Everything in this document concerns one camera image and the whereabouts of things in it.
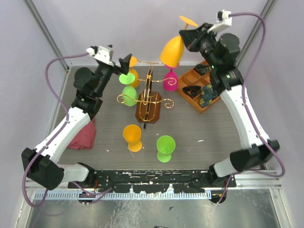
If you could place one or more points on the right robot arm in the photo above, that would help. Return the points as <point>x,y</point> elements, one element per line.
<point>221,54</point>

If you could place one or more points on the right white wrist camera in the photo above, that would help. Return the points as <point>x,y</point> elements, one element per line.
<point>224,21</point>

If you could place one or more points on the green wine glass front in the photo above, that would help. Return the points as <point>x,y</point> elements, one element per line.
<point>165,147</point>

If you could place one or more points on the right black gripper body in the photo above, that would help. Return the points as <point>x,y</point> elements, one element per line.
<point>206,44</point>

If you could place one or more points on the pink wine glass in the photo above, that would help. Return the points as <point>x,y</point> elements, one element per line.
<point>170,82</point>

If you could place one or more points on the gold wire wine glass rack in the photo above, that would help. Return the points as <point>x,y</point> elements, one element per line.
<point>149,102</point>

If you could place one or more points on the green wine glass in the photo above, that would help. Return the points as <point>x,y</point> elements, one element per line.
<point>165,147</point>
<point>129,94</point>

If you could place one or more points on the dark green folded tie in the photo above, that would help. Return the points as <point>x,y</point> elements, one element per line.
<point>202,69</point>

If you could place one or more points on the wooden compartment tray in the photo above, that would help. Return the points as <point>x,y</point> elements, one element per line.
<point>191,78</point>

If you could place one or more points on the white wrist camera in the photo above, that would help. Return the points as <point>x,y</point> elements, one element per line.
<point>101,54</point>
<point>224,21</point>

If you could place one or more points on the red cloth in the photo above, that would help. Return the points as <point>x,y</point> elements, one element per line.
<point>85,138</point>

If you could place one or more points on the blue floral folded tie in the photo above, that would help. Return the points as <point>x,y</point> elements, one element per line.
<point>208,94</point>

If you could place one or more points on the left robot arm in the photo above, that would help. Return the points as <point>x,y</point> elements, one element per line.
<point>41,163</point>

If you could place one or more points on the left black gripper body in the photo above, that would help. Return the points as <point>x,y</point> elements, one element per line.
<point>104,74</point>

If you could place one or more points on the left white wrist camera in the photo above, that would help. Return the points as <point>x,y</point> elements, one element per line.
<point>101,54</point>

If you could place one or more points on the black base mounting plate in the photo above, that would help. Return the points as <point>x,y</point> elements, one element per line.
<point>153,181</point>

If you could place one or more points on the grey cable duct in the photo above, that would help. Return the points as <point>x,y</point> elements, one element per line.
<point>170,195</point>

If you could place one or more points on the orange wine glass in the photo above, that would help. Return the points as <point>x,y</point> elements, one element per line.
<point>172,52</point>
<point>133,73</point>
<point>132,135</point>

